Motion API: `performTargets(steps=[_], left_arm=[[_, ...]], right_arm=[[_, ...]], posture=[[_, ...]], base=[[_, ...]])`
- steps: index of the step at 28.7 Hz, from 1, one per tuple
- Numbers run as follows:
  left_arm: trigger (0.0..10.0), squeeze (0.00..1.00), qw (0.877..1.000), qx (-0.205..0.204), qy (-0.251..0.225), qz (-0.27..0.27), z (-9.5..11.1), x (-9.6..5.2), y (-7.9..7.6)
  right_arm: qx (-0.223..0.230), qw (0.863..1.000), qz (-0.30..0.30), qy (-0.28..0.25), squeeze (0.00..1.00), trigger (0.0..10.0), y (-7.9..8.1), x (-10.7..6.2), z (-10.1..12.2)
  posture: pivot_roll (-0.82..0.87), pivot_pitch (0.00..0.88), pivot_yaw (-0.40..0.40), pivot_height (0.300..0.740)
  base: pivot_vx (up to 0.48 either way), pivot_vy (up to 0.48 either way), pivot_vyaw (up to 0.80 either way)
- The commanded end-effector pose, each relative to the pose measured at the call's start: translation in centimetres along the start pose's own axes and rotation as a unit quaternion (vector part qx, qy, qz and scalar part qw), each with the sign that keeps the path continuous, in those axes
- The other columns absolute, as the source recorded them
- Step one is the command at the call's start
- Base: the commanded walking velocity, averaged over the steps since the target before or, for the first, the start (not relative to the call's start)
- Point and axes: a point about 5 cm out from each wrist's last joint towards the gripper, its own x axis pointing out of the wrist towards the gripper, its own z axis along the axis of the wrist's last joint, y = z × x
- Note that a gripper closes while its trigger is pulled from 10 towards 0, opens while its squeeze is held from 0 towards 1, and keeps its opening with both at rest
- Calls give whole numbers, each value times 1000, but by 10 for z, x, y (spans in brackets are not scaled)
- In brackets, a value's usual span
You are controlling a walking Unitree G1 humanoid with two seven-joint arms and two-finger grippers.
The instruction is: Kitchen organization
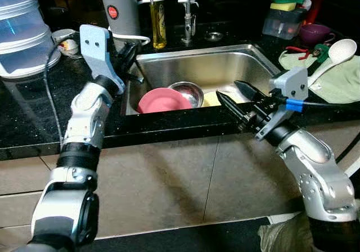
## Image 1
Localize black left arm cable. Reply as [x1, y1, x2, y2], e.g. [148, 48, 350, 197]
[43, 34, 82, 149]

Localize green cloth mat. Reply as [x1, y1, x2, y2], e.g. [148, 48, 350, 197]
[278, 48, 360, 105]

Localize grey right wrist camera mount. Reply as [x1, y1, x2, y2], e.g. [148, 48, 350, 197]
[255, 66, 309, 143]

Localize red bottle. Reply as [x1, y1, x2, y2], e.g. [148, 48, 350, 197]
[303, 0, 330, 25]

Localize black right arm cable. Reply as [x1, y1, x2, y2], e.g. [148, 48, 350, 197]
[281, 97, 360, 164]

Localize yellow green scrub sponge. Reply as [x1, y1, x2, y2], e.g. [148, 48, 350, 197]
[269, 0, 308, 12]

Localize white tiered plastic container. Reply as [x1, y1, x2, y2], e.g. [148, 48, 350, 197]
[0, 0, 61, 79]

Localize beige plastic bag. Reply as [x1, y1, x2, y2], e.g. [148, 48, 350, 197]
[258, 210, 316, 252]

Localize red handled scissors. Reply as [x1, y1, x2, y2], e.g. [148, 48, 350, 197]
[285, 45, 316, 61]

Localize round chrome hole cover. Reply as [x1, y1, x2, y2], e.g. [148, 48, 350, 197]
[204, 31, 224, 42]

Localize pink plate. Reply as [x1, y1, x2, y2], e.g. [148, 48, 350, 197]
[138, 88, 193, 114]

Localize stainless steel sink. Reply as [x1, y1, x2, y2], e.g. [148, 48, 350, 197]
[123, 44, 282, 116]

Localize steel bowl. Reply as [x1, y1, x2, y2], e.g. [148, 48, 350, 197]
[168, 82, 205, 109]

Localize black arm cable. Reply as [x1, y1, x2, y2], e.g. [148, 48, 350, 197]
[281, 97, 360, 164]
[43, 34, 82, 149]

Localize grey water filter canister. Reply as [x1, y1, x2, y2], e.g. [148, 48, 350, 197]
[98, 0, 141, 53]

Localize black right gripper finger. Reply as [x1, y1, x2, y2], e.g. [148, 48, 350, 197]
[215, 91, 258, 132]
[233, 80, 271, 104]

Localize white ladle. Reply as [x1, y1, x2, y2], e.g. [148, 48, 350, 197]
[307, 38, 358, 87]

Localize thick white hose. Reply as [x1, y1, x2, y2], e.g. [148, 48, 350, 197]
[111, 31, 152, 46]

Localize yellow liquid bottle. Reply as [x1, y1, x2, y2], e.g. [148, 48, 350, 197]
[150, 0, 168, 50]

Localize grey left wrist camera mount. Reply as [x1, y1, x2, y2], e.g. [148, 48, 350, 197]
[79, 24, 126, 95]

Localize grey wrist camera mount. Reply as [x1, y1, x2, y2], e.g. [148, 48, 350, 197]
[255, 66, 309, 143]
[79, 24, 126, 95]

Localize counter cabinet front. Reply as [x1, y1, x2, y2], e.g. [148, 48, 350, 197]
[0, 120, 360, 247]

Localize green black handled tool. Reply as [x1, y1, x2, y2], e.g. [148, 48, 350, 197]
[305, 43, 331, 77]

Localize clear plastic box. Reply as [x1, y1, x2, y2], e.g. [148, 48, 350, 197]
[263, 7, 307, 40]

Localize white cup red print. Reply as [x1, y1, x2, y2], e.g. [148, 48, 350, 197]
[52, 28, 80, 57]

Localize chrome faucet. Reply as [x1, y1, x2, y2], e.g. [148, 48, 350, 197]
[181, 2, 197, 44]

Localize purple bowl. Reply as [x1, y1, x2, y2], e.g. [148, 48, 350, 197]
[298, 24, 336, 46]

